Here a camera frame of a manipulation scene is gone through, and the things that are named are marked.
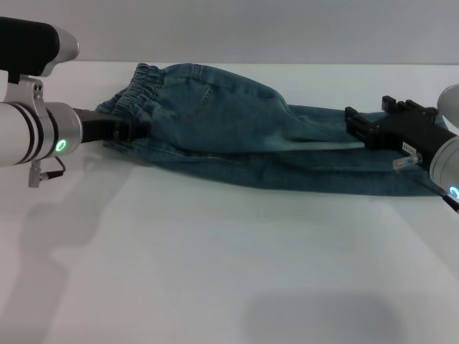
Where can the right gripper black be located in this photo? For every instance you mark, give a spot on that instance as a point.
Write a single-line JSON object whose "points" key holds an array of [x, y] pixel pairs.
{"points": [[412, 132]]}

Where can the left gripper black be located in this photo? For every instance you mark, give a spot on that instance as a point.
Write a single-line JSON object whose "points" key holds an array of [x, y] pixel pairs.
{"points": [[98, 127]]}

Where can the blue denim shorts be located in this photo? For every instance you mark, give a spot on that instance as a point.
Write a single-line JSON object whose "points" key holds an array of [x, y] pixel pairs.
{"points": [[233, 143]]}

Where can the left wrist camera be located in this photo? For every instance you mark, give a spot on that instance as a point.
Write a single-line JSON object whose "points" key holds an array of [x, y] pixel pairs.
{"points": [[28, 46]]}

